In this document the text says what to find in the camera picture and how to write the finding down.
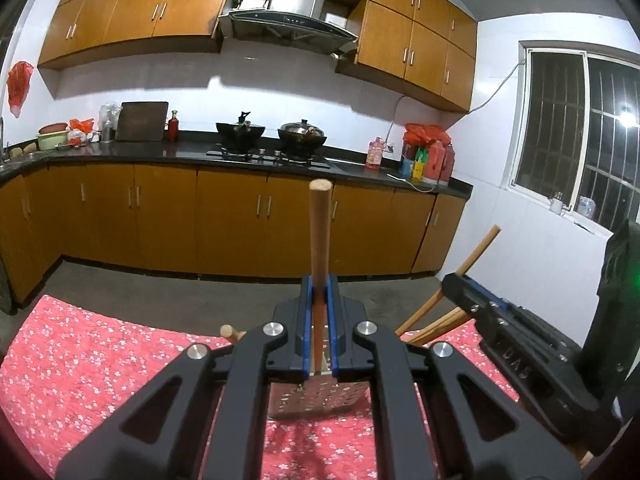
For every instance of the black kitchen countertop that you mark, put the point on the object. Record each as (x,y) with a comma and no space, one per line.
(150,147)

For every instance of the hanging red plastic bag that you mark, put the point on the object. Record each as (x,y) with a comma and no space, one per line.
(20,85)

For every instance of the clear jar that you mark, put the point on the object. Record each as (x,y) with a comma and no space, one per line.
(586,207)

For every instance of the dark cutting board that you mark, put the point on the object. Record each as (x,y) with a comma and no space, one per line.
(141,121)

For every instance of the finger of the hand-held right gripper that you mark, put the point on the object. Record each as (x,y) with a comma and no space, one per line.
(475,300)

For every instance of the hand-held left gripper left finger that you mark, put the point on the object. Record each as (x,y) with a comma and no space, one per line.
(307,325)

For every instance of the steel range hood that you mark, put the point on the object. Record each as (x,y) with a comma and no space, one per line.
(290,25)

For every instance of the wooden upper kitchen cabinets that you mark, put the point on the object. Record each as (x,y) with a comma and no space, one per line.
(130,10)
(420,35)

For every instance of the barred window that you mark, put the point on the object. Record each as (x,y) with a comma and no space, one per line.
(560,130)

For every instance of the beige perforated utensil holder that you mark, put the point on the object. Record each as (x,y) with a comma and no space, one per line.
(320,400)

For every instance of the orange plastic bag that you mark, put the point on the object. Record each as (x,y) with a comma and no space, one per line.
(81,127)

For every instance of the wooden lower kitchen cabinets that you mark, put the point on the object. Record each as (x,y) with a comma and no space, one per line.
(165,220)

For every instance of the black gas stove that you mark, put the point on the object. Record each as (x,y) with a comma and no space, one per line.
(270,157)

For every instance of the pink detergent bottle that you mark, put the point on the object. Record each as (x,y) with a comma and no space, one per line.
(374,155)

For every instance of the wooden kitchen cabinets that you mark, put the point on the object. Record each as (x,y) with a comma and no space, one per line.
(130,10)
(420,35)
(165,220)

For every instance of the white mug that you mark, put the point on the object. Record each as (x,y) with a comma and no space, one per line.
(556,206)

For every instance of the black wok with lid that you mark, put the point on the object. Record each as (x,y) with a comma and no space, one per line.
(302,135)

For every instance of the clear plastic bag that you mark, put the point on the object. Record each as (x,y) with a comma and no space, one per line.
(110,120)

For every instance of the green basin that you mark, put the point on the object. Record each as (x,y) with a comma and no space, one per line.
(52,139)

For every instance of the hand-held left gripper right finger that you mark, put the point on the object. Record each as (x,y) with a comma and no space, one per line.
(334,325)

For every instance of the red floral tablecloth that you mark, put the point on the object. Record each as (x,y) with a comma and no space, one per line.
(100,370)

